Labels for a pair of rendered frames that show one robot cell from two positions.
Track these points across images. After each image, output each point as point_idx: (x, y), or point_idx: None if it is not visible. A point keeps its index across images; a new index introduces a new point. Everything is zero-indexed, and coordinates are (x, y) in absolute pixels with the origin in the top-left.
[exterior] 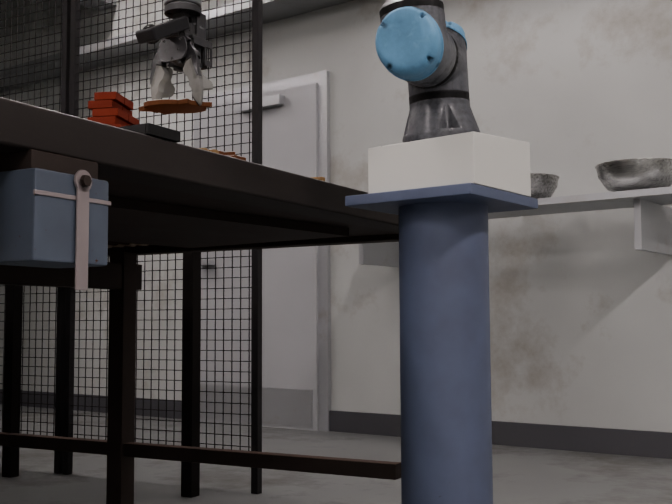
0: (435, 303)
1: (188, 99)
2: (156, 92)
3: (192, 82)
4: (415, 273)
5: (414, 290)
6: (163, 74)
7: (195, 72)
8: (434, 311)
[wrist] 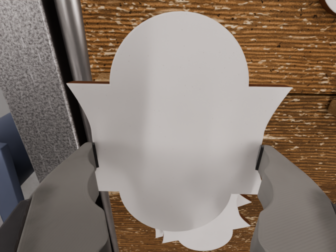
0: (1, 118)
1: (75, 95)
2: (271, 168)
3: (71, 174)
4: (0, 127)
5: (10, 122)
6: (261, 233)
7: (29, 208)
8: (5, 115)
